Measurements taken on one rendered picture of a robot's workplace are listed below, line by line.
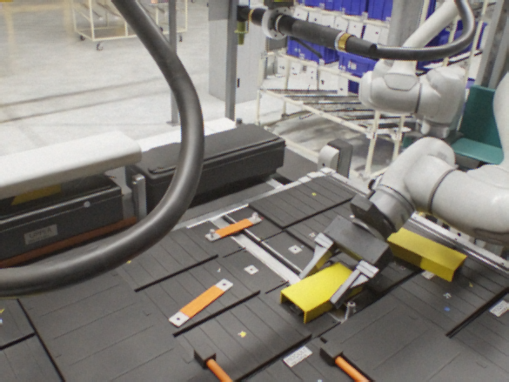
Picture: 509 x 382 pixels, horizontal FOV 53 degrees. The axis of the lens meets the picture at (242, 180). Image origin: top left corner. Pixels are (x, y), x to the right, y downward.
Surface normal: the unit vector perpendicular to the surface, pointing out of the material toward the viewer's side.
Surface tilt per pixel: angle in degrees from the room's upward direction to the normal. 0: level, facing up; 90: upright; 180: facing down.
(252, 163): 90
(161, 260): 0
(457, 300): 0
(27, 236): 90
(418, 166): 34
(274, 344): 0
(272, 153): 90
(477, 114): 90
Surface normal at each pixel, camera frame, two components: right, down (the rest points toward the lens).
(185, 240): 0.04, -0.88
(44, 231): 0.62, 0.40
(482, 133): -0.65, 0.33
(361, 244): -0.42, -0.57
